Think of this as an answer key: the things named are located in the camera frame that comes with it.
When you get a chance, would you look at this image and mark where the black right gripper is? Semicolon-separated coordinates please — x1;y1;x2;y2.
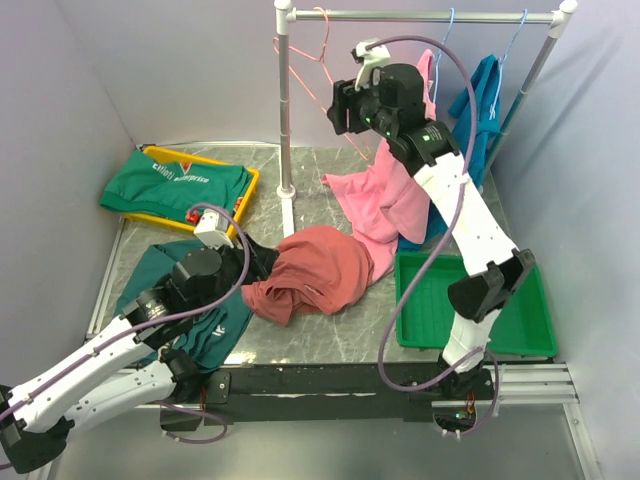
323;70;394;139

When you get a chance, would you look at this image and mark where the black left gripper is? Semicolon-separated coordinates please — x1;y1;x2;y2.
194;230;279;317

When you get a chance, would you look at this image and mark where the salmon red t shirt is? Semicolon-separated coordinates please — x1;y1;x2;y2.
242;225;374;326

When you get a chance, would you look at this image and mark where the pink wire hanger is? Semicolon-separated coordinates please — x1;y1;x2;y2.
287;6;372;161

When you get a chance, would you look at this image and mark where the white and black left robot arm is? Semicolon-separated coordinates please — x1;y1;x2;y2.
1;236;279;474

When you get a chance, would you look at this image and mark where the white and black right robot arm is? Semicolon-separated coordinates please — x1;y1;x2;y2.
327;63;535;399

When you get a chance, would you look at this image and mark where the dark teal t shirt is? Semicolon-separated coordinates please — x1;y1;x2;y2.
113;240;252;373

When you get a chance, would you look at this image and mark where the pink t shirt on hanger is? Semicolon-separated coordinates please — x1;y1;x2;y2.
323;50;435;283

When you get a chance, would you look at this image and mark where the light blue hanger left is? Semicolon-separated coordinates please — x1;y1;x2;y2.
431;7;456;104

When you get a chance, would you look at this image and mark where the light blue hanger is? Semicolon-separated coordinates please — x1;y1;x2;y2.
431;7;456;104
489;8;529;120

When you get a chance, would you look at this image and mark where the blue t shirt on hanger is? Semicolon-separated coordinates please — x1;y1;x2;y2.
397;55;500;252

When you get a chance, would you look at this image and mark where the green printed t shirt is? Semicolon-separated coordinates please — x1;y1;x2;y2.
100;150;252;223

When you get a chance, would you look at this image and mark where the light blue hanger right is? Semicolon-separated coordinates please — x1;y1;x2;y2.
489;8;529;120

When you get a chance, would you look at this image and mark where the yellow plastic tray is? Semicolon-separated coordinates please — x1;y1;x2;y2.
120;145;260;234

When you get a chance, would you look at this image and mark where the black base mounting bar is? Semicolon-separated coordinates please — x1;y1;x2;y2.
139;362;496;426

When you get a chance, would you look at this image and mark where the silver clothes rack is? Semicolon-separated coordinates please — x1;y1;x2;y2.
273;1;578;236

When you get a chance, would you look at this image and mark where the green plastic tray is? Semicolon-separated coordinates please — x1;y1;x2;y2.
396;255;558;358

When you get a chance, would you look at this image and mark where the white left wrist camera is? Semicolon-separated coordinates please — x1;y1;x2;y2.
186;208;233;249

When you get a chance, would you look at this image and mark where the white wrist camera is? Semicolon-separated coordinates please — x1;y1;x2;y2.
351;38;391;91
186;208;233;249

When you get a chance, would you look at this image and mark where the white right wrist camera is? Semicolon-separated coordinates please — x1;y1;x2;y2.
351;38;391;91

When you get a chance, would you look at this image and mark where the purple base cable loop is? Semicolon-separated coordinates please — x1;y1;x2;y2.
154;399;229;445

